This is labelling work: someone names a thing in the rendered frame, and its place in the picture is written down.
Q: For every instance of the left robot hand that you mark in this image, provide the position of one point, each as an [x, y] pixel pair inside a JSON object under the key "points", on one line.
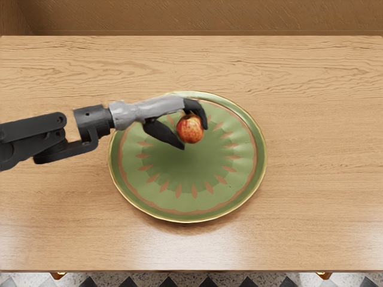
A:
{"points": [[149, 109]]}

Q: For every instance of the red yellow apple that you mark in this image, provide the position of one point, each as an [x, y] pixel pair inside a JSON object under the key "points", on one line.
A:
{"points": [[189, 129]]}

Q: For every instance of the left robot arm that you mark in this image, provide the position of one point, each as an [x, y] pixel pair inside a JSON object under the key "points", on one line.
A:
{"points": [[45, 131]]}

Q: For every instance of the green patterned plate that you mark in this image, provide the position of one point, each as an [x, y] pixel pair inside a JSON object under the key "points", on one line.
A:
{"points": [[191, 176]]}

